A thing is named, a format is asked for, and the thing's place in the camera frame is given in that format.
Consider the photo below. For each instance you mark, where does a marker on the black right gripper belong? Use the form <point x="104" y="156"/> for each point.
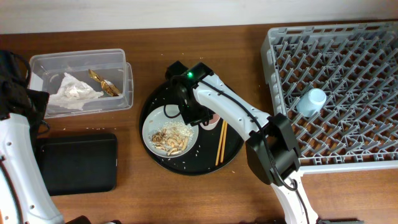
<point x="190" y="117"/>

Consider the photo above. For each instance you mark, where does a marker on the pink cup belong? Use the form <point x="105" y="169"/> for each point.
<point x="211" y="124"/>

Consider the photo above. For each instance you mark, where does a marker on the white paper napkin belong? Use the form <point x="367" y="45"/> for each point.
<point x="72" y="93"/>

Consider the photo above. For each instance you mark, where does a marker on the light blue cup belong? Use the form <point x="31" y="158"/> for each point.
<point x="311" y="102"/>

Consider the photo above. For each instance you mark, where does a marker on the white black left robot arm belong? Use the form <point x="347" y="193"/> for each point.
<point x="24" y="196"/>

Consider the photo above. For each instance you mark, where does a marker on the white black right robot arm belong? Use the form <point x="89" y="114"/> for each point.
<point x="271" y="146"/>

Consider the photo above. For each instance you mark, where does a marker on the clear plastic waste bin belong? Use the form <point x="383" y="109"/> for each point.
<point x="48" y="72"/>

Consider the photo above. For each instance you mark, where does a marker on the grey dishwasher rack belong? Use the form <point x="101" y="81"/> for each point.
<point x="356" y="66"/>

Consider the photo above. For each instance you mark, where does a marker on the grey plate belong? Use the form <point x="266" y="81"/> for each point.
<point x="156" y="119"/>

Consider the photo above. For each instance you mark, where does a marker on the food scraps on plate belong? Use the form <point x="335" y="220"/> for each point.
<point x="173" y="138"/>

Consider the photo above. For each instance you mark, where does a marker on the gold candy wrapper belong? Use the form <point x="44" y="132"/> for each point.
<point x="106" y="85"/>

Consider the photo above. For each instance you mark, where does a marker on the round black serving tray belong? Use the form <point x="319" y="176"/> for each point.
<point x="201" y="158"/>

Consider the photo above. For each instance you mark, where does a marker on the black rectangular tray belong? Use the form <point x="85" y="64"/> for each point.
<point x="78" y="164"/>

